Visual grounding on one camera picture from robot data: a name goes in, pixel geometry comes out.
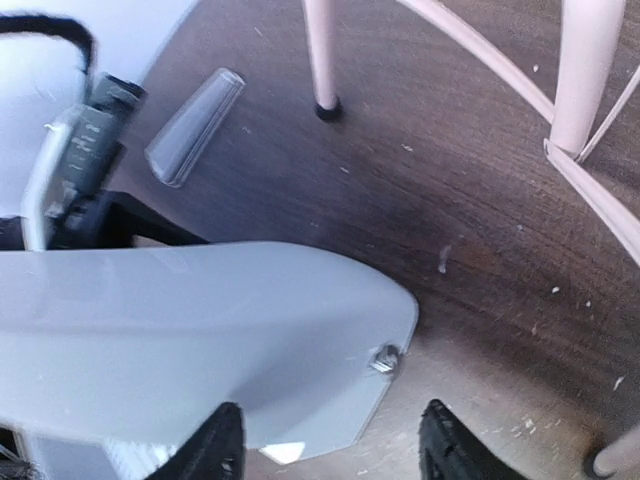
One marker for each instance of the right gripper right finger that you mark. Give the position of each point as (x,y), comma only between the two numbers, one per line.
(448,450)

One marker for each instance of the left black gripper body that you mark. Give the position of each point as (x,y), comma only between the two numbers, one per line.
(113,220)

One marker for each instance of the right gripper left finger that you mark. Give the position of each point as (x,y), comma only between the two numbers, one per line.
(216,450)

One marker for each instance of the clear metronome front cover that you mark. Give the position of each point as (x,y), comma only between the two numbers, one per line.
(177,147)

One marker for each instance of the white metronome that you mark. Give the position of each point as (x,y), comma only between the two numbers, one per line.
(111,359)

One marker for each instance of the pink music stand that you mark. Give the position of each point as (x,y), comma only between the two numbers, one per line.
(589,37)

